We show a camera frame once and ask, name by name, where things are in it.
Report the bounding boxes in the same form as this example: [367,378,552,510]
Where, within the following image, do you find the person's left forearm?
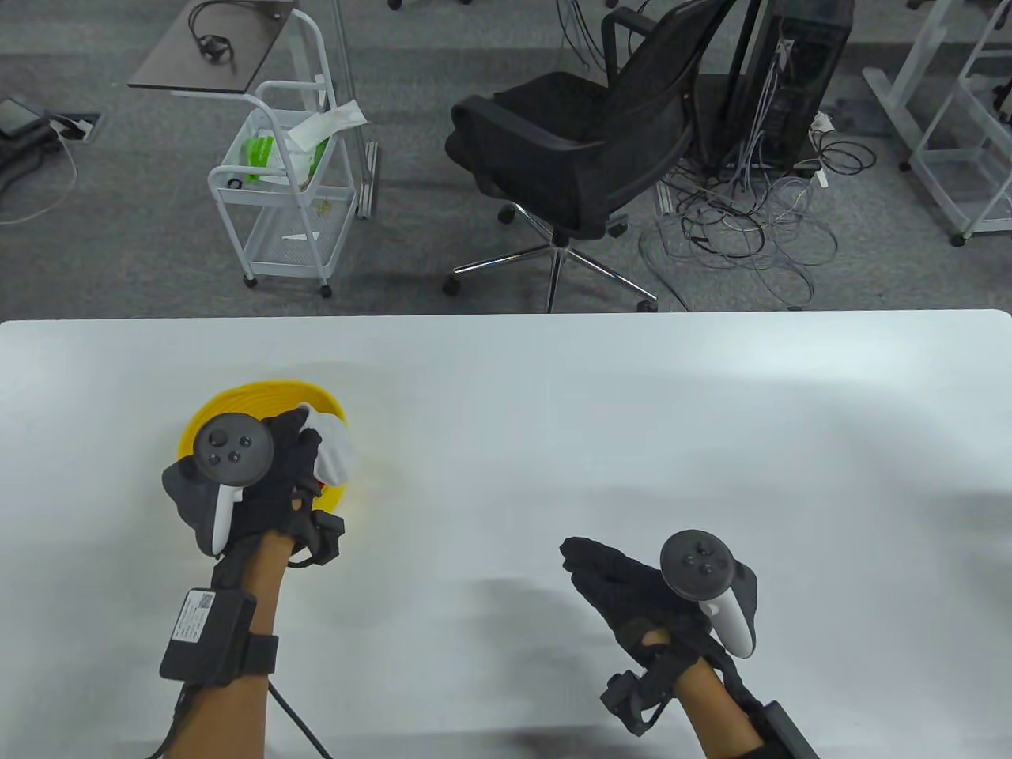
[174,530,292,759]

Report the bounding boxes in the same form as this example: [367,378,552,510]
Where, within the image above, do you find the black plain wrist box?
[759,700,819,759]

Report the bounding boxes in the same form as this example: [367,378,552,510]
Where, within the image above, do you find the grey metal stand post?
[330,0,382,220]

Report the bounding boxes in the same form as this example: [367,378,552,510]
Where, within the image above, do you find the black computer tower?
[716,0,856,171]

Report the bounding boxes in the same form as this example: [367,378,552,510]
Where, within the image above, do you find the black labelled wrist box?
[160,587,279,687]

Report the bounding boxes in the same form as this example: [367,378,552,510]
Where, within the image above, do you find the grey white hand controller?
[659,530,758,659]
[162,413,275,557]

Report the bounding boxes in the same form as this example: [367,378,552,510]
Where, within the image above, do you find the dark top side table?
[127,0,297,100]

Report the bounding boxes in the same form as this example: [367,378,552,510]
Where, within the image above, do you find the hanging black cables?
[556,0,614,72]

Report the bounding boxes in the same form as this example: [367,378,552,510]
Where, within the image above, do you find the black office chair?
[443,0,740,313]

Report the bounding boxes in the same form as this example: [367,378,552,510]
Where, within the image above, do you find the black device on floor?
[0,95,60,194]

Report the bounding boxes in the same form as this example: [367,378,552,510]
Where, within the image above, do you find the green white packet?
[241,136,333,184]

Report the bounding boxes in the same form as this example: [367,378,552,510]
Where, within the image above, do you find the person's right forearm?
[672,660,764,759]

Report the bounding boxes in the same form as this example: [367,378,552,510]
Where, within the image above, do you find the white desk leg frame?
[862,0,950,171]

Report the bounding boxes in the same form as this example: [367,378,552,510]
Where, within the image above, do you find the grey white right hand controller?
[659,530,758,659]

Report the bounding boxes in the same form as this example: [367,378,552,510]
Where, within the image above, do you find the white rolling wire cart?
[207,8,358,299]

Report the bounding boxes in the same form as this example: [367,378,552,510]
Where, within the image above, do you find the tangle of floor cables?
[639,111,877,311]

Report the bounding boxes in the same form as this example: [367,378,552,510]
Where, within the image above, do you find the white wire rack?
[908,0,1012,247]

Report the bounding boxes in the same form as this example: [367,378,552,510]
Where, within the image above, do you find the person's right hand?
[560,538,740,673]

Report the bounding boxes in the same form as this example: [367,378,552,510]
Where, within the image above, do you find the white floor cable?
[0,130,78,226]

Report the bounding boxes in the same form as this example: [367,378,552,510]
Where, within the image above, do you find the floor socket box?
[49,112,102,143]

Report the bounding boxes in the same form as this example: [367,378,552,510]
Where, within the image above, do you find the black cable on side table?
[188,0,295,64]

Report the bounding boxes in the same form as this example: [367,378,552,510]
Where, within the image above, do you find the person's left hand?
[212,409,325,564]

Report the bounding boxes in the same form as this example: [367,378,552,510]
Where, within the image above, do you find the grey white left hand controller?
[162,413,275,557]

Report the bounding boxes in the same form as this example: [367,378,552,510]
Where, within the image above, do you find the yellow ribbed basket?
[178,380,351,523]

